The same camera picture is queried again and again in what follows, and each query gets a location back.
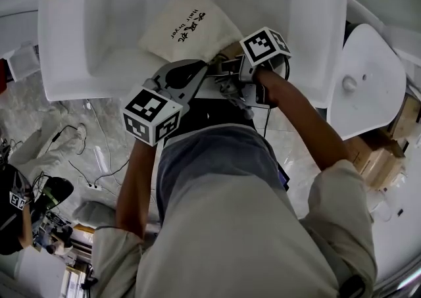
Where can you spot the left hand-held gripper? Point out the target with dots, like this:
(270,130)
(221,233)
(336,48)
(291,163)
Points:
(144,106)

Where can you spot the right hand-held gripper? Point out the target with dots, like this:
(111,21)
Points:
(260,46)

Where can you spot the person's left forearm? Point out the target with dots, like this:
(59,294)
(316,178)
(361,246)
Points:
(136,188)

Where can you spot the person's right forearm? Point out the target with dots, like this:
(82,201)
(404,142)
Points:
(302,119)

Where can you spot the person's grey shirt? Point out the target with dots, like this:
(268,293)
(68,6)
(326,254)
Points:
(217,158)

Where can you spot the dark phone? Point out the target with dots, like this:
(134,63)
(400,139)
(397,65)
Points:
(283,178)

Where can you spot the white vanity cabinet with sink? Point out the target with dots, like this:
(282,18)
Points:
(65,60)

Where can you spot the white freestanding basin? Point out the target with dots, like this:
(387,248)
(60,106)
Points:
(368,92)

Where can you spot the white power strip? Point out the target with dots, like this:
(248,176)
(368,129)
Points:
(94,187)

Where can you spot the white box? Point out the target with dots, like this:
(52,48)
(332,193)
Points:
(23,63)

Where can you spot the person's beige jacket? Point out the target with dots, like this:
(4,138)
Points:
(237,244)

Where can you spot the large cardboard box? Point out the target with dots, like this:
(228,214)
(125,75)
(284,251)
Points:
(375,158)

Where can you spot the black green shoe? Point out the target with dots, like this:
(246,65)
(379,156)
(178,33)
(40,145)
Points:
(56,194)

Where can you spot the red box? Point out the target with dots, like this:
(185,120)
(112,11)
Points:
(3,76)

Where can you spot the white round lid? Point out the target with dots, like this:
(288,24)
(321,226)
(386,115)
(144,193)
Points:
(381,208)

